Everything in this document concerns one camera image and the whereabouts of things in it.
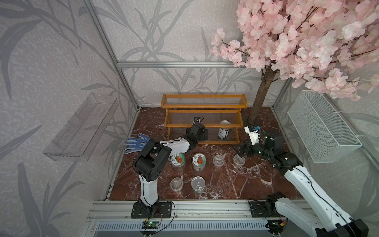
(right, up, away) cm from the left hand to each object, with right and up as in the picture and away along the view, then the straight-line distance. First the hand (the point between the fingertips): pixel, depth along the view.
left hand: (200, 129), depth 97 cm
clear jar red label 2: (+22, -17, -13) cm, 31 cm away
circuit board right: (+39, -46, -24) cm, 65 cm away
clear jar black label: (-13, -27, -20) cm, 36 cm away
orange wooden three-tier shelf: (+16, +11, +20) cm, 28 cm away
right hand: (+19, -5, -21) cm, 29 cm away
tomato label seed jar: (-13, -16, -15) cm, 25 cm away
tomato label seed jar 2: (-1, -17, -15) cm, 23 cm away
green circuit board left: (-25, -44, -27) cm, 57 cm away
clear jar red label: (+11, -17, -12) cm, 24 cm away
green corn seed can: (-2, -27, -20) cm, 34 cm away
